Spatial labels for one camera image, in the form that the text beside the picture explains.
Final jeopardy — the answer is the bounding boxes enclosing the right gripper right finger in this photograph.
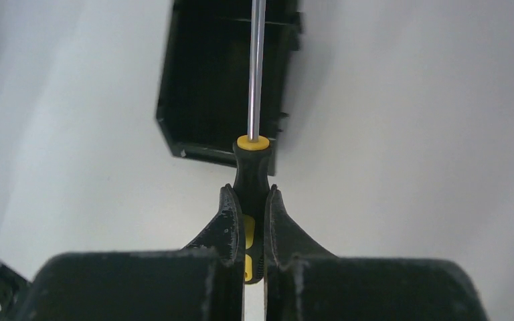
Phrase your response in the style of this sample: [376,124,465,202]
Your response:
[264,187,488,320]

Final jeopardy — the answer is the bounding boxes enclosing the black plastic bin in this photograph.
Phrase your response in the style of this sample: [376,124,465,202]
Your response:
[156,0,303,167]

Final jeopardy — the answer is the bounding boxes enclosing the yellow black screwdriver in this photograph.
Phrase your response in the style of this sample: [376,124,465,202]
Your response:
[234,1,272,284]

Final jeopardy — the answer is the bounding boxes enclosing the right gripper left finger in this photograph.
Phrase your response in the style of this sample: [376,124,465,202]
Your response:
[17,185,245,320]

